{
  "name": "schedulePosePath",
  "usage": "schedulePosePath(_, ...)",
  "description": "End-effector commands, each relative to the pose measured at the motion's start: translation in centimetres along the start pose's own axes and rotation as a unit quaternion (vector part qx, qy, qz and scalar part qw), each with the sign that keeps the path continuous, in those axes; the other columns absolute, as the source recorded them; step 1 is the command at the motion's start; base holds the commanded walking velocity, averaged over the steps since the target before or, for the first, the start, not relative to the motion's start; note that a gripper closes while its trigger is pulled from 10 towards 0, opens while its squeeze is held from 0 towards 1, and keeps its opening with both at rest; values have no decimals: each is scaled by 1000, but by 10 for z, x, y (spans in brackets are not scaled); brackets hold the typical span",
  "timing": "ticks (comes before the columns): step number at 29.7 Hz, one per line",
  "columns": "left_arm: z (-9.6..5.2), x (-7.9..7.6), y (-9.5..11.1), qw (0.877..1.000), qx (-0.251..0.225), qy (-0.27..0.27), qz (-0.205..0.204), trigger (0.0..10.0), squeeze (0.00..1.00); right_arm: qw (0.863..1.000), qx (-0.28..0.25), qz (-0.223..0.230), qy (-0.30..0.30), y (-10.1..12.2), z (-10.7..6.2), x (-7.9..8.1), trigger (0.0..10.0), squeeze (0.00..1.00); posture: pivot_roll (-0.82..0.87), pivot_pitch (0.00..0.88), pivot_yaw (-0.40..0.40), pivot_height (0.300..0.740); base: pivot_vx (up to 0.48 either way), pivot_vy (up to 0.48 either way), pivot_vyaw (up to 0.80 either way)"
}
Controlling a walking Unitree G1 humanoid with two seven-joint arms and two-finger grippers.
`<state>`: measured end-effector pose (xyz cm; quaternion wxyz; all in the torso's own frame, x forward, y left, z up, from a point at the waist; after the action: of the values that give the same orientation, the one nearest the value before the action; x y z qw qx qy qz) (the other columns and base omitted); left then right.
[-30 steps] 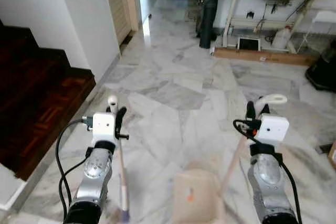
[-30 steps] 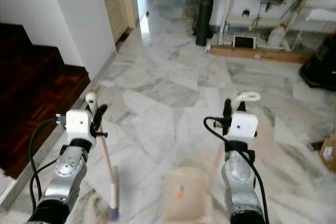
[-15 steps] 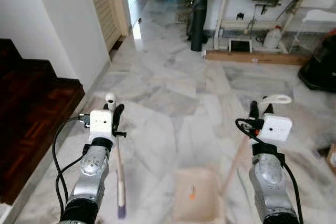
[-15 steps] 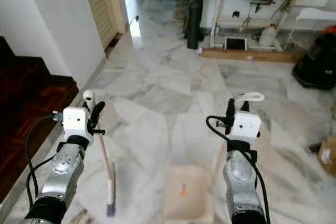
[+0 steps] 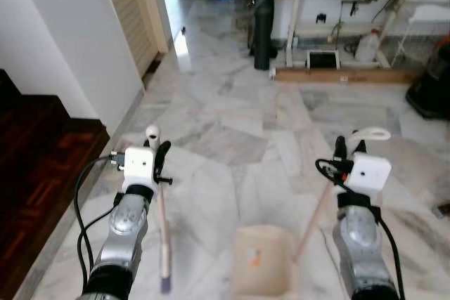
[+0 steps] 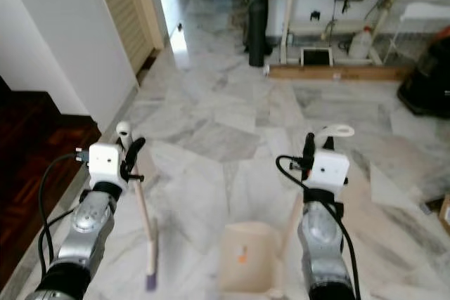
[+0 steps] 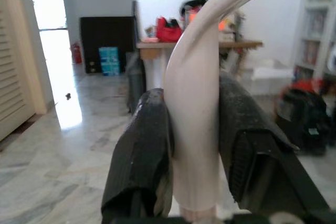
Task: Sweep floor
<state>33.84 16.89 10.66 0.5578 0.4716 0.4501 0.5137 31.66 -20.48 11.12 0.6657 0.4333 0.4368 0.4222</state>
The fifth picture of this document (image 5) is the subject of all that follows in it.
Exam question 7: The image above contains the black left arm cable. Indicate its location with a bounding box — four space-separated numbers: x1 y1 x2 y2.
73 152 127 288

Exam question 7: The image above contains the white wire rack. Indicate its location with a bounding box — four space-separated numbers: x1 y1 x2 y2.
390 3 450 70

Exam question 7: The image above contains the wooden louvered door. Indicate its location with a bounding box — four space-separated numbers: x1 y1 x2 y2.
98 0 171 81

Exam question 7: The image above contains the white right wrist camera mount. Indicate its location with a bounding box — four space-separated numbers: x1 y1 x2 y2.
349 152 392 196

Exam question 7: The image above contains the white framed dark panel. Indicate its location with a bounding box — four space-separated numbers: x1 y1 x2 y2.
307 48 342 71

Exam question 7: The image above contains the white plastic jug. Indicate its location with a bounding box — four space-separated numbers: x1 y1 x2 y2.
353 29 383 63

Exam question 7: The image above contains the beige long handled dustpan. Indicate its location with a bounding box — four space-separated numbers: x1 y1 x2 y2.
230 126 392 298

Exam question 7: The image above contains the wooden handled broom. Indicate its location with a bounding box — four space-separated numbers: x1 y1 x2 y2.
144 124 174 296

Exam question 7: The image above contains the tall black upright appliance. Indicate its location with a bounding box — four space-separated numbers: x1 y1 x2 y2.
252 0 276 71

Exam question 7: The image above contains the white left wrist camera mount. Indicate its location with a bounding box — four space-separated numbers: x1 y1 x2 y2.
122 147 158 191

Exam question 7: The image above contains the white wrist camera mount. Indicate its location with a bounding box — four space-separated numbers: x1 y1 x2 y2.
349 152 392 196
122 147 158 191

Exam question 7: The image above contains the wooden work table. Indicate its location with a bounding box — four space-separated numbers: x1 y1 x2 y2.
270 0 441 84

